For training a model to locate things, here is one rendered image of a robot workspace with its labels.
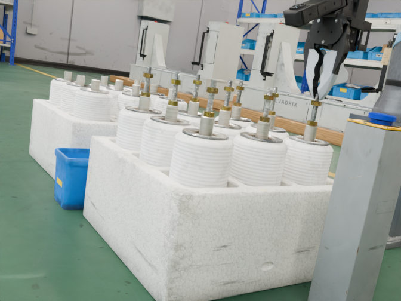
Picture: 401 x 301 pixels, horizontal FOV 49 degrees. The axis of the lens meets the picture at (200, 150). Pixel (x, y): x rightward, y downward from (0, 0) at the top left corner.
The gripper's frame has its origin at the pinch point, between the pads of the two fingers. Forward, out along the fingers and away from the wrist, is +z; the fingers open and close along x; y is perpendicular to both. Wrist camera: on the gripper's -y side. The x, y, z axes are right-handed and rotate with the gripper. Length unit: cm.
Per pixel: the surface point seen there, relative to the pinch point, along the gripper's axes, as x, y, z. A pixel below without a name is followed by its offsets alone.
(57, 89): 76, -24, 12
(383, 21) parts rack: 292, 439, -93
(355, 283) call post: -20.4, -6.7, 26.8
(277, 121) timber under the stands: 178, 171, 29
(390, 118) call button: -18.9, -5.1, 1.8
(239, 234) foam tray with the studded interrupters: -7.0, -19.1, 23.3
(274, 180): -4.3, -10.8, 15.5
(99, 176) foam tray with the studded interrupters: 24.6, -29.8, 23.1
